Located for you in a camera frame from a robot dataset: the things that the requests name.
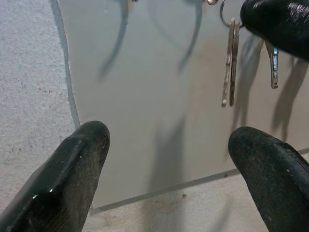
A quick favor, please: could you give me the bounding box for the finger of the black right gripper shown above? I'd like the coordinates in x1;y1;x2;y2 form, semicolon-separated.
240;0;309;60

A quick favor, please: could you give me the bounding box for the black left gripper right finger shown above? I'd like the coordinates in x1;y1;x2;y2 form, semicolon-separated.
227;126;309;232

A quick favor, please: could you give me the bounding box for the silver key bunch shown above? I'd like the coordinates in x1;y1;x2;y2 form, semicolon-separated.
220;0;280;107

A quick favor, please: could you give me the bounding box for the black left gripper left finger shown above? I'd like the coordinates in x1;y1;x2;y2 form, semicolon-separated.
0;120;111;232

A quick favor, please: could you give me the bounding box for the steel hook plate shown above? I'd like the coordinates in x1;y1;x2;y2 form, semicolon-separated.
49;0;309;210

